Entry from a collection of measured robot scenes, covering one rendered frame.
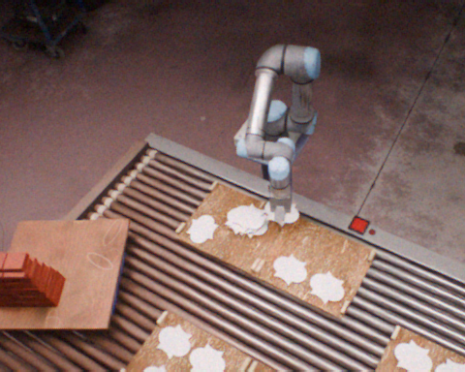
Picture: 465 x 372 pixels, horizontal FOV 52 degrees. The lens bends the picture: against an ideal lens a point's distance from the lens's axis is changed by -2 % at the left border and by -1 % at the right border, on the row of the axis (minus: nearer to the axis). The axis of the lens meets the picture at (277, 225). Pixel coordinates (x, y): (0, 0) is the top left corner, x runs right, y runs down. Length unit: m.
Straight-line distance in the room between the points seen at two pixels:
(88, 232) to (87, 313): 0.38
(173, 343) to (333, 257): 0.74
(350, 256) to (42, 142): 2.95
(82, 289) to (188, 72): 2.82
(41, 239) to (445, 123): 3.00
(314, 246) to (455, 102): 2.45
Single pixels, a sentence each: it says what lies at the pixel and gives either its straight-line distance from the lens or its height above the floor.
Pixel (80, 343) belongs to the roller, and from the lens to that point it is 2.10.
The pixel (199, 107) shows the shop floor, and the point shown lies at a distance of 4.12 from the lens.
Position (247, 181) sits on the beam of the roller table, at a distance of 2.33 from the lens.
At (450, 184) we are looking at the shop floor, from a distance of 3.62.
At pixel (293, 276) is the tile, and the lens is 2.00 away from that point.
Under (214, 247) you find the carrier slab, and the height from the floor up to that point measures 0.94.
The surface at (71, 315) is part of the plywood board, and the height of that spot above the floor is 1.04.
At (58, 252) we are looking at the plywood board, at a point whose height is 1.04.
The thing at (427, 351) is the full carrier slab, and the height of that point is 0.95.
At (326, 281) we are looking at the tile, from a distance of 1.99.
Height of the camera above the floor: 2.72
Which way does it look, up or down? 56 degrees down
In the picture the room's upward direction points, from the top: 5 degrees counter-clockwise
